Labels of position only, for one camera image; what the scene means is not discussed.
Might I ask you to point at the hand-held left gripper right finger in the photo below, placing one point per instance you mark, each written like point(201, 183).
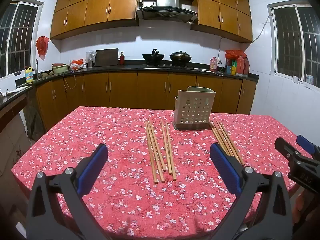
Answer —
point(226, 171)

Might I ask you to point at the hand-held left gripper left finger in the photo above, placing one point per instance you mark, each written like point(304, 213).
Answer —
point(91, 172)

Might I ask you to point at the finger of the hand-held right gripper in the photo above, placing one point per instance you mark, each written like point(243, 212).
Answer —
point(286, 150)
point(306, 143)

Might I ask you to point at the wooden chopstick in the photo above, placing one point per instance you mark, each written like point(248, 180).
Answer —
point(171, 152)
point(150, 152)
point(162, 162)
point(231, 142)
point(215, 133)
point(156, 150)
point(221, 136)
point(166, 146)
point(227, 140)

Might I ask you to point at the beige perforated utensil holder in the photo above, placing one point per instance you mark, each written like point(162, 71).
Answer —
point(195, 110)

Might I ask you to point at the red floral tablecloth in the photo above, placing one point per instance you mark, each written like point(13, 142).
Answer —
point(112, 142)

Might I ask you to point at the white cup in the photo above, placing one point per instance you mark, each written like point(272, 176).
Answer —
point(295, 79)

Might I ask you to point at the wooden lower kitchen cabinets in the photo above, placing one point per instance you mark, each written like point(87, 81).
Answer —
point(125, 90)

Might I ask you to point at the wooden kitchen cabinets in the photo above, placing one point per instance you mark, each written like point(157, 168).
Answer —
point(100, 7)
point(125, 90)

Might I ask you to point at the red gift boxes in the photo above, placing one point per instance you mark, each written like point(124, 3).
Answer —
point(240, 63)

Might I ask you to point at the pink bottle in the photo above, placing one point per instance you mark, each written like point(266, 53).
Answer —
point(213, 65)

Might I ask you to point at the green basin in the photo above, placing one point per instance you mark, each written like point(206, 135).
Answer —
point(60, 69)

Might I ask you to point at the white and orange plastic bag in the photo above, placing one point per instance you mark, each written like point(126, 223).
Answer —
point(77, 64)

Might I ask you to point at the white cloth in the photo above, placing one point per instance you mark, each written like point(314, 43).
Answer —
point(18, 89)

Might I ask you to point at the black kitchen countertop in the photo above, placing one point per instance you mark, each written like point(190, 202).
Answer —
point(130, 67)

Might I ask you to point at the clear plastic bag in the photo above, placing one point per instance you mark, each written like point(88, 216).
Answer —
point(90, 58)

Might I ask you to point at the yellow detergent bottle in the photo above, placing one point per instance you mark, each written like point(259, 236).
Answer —
point(29, 76)

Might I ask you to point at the dark cutting board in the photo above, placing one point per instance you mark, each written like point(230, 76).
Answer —
point(106, 57)

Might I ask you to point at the red sauce bottle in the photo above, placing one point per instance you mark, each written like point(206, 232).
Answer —
point(122, 58)

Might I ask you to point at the metal faucet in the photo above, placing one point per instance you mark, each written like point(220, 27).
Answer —
point(37, 67)

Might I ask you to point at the gas stove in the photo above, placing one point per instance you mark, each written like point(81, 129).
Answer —
point(166, 65)

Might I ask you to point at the black pot with lid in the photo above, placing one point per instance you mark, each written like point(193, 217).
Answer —
point(180, 57)

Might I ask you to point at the black wok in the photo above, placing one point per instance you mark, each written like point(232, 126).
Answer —
point(153, 58)

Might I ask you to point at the red plastic bag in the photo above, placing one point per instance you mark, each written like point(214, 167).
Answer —
point(42, 46)

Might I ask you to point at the wooden upper kitchen cabinets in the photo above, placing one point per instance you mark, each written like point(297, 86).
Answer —
point(100, 7)

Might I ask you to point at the steel range hood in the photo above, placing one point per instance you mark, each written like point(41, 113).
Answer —
point(167, 0)

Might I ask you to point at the barred window with white frame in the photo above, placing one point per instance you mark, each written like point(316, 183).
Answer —
point(20, 35)
point(290, 42)

